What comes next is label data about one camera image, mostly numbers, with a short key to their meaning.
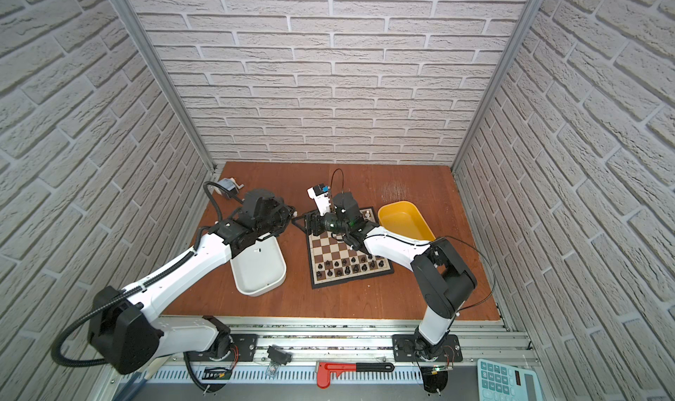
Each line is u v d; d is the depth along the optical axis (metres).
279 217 0.71
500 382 0.68
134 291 0.42
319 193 0.73
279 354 0.71
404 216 1.03
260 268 0.88
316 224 0.71
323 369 0.70
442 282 0.46
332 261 0.90
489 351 0.75
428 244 0.50
